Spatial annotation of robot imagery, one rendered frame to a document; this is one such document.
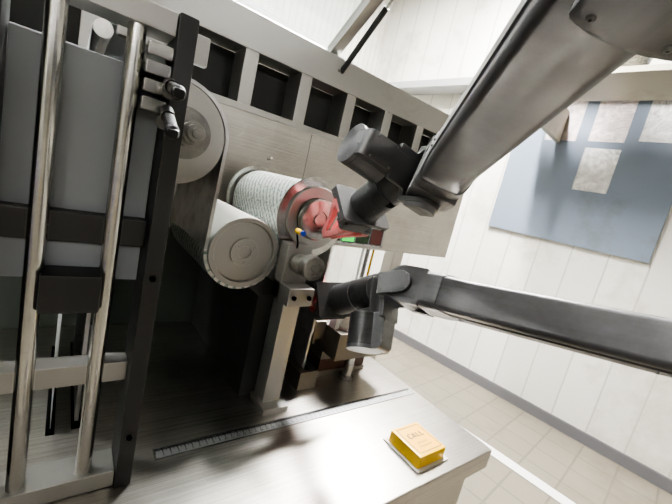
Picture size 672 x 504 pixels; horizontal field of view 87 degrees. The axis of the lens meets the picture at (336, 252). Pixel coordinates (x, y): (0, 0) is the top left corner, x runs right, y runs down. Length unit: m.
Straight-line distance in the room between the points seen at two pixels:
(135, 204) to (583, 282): 2.92
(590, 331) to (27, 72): 0.61
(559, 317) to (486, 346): 2.86
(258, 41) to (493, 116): 0.77
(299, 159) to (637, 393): 2.70
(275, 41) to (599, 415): 2.98
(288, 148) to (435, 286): 0.60
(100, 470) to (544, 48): 0.58
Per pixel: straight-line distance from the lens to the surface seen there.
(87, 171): 0.45
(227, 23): 0.96
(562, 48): 0.22
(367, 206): 0.54
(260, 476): 0.60
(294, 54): 1.02
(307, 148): 1.02
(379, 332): 0.56
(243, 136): 0.94
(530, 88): 0.25
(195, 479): 0.59
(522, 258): 3.18
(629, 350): 0.48
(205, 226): 0.60
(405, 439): 0.70
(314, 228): 0.64
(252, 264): 0.63
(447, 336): 3.48
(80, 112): 0.44
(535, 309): 0.50
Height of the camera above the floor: 1.31
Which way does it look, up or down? 10 degrees down
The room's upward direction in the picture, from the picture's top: 13 degrees clockwise
